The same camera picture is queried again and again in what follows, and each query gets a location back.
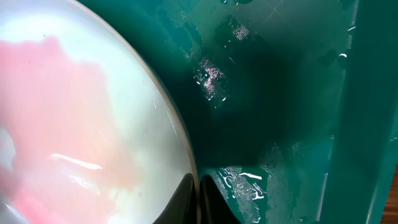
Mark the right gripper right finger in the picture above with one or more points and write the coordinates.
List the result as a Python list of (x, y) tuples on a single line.
[(214, 209)]

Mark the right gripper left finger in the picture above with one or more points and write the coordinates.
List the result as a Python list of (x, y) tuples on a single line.
[(182, 207)]

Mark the light blue plate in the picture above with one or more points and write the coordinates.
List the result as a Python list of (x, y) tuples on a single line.
[(88, 133)]

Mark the teal plastic tray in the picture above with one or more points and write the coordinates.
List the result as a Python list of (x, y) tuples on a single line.
[(290, 105)]

